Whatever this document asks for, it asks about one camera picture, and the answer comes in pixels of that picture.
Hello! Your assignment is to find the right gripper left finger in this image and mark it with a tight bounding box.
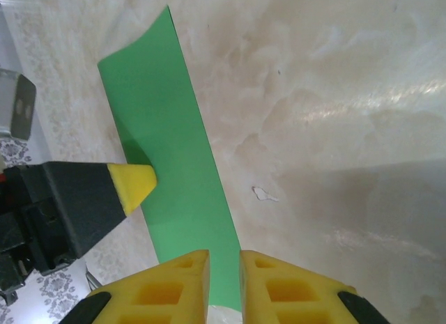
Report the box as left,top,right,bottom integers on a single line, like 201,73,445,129
69,249,211,324

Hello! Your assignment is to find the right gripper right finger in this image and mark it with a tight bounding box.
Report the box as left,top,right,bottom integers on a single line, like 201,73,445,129
239,250,386,324

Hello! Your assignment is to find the green paper sheet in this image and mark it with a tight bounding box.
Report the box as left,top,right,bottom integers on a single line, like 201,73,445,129
97,5,244,313

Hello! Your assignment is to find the metal corner bracket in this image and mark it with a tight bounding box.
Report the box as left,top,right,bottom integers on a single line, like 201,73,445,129
0,68,38,141

